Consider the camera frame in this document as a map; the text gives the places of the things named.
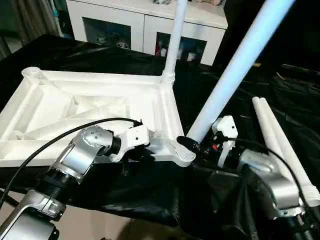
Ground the white plastic table leg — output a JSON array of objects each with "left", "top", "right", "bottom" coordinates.
[
  {"left": 186, "top": 0, "right": 297, "bottom": 149},
  {"left": 258, "top": 96, "right": 320, "bottom": 208},
  {"left": 251, "top": 96, "right": 296, "bottom": 181},
  {"left": 161, "top": 0, "right": 188, "bottom": 85}
]

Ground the white plastic table top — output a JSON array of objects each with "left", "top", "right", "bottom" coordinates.
[{"left": 0, "top": 66, "right": 198, "bottom": 168}]

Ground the black mat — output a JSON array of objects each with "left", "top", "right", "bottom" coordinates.
[{"left": 0, "top": 33, "right": 320, "bottom": 240}]

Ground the white cabinet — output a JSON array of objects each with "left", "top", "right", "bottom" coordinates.
[{"left": 66, "top": 0, "right": 229, "bottom": 67}]

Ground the black stand strut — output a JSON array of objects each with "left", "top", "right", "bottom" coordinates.
[{"left": 0, "top": 191, "right": 20, "bottom": 209}]

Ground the grey curtain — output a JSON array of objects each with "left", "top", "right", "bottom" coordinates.
[{"left": 0, "top": 0, "right": 62, "bottom": 61}]

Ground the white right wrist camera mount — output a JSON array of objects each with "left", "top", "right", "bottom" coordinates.
[{"left": 211, "top": 115, "right": 238, "bottom": 168}]

